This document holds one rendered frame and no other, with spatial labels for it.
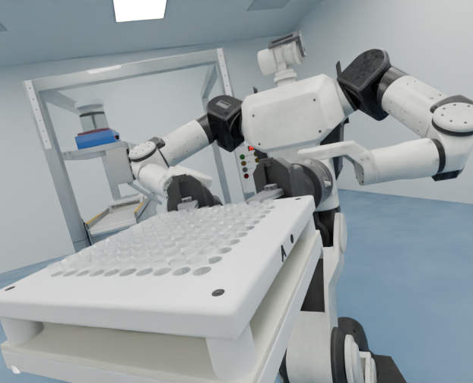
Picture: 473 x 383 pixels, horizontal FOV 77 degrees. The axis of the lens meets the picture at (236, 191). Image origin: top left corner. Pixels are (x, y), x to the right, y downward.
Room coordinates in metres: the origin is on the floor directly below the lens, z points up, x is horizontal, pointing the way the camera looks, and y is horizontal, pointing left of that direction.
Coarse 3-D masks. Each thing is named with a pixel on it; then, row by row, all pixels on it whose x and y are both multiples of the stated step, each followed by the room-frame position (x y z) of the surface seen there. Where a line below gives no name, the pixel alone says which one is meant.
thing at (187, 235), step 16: (224, 208) 0.35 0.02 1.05; (240, 208) 0.34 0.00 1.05; (144, 224) 0.36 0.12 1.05; (160, 224) 0.34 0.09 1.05; (176, 224) 0.32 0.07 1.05; (192, 224) 0.32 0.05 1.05; (208, 224) 0.29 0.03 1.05; (224, 224) 0.27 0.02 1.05; (112, 240) 0.31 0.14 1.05; (128, 240) 0.30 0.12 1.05; (144, 240) 0.28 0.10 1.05; (160, 240) 0.27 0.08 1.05; (176, 240) 0.26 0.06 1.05; (192, 240) 0.25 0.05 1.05; (208, 240) 0.24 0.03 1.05; (80, 256) 0.28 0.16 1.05; (96, 256) 0.26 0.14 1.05; (112, 256) 0.26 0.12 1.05; (128, 256) 0.25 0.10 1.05; (144, 256) 0.24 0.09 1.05; (192, 256) 0.22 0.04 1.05
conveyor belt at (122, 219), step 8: (136, 208) 2.09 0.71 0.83; (112, 216) 1.98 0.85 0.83; (120, 216) 1.90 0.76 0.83; (128, 216) 1.84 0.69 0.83; (96, 224) 1.78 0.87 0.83; (104, 224) 1.72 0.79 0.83; (112, 224) 1.69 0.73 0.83; (120, 224) 1.68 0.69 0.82; (128, 224) 1.69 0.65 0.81; (96, 232) 1.66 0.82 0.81; (104, 232) 1.67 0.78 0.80; (112, 232) 1.68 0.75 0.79
